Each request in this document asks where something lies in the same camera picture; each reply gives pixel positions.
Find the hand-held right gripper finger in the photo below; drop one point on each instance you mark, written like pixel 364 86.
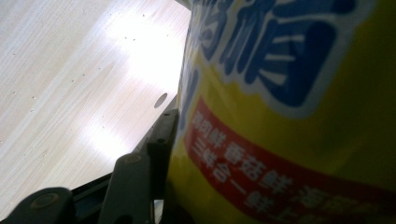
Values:
pixel 162 140

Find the yellow spouted seasoning pouch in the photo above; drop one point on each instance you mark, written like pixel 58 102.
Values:
pixel 280 124

